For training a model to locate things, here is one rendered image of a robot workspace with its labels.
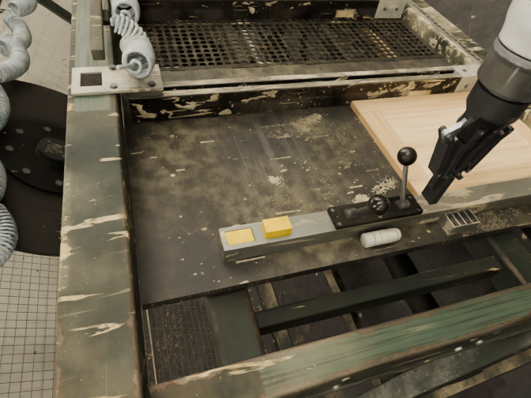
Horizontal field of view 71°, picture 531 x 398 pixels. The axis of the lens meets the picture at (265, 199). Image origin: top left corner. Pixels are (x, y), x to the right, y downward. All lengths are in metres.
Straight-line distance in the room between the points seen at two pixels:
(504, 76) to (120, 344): 0.60
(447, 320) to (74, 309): 0.57
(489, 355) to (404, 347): 0.74
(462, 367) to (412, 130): 0.75
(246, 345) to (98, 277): 0.27
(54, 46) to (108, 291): 6.06
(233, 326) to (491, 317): 0.44
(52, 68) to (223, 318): 6.20
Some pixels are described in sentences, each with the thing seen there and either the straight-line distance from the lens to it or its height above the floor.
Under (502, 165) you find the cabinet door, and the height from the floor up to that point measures 1.06.
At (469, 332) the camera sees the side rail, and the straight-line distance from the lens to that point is 0.73.
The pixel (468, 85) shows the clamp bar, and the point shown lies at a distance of 1.36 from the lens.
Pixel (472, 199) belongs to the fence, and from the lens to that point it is 0.94.
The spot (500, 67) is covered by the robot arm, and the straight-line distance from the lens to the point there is 0.58.
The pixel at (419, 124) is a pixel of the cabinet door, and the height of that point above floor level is 1.17.
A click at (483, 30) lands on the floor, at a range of 2.69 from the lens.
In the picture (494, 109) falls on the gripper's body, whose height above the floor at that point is 1.57.
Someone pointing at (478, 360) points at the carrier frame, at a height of 0.79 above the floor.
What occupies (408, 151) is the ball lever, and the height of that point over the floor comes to 1.45.
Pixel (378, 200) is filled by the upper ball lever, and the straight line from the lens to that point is 0.65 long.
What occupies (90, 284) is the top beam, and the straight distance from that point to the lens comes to 0.60.
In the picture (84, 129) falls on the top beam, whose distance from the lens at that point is 0.82.
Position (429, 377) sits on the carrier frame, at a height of 0.79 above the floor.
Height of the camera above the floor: 2.09
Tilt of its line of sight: 39 degrees down
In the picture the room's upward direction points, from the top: 73 degrees counter-clockwise
